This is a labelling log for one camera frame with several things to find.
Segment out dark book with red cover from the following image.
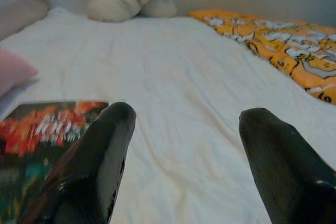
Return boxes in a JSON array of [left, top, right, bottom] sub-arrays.
[[0, 99, 110, 224]]

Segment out white fluffy bed blanket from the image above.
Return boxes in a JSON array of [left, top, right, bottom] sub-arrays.
[[0, 6, 336, 224]]

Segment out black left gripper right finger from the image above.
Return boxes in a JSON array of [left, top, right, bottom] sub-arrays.
[[238, 107, 336, 224]]

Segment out orange patterned blanket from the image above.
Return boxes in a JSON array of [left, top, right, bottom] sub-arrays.
[[186, 8, 336, 105]]

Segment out grey padded headboard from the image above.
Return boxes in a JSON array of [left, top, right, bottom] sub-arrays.
[[0, 0, 50, 41]]

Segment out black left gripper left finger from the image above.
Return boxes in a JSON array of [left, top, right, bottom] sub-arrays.
[[17, 101, 138, 224]]

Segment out pink square pillow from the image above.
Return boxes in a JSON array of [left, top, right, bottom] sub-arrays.
[[0, 47, 39, 98]]

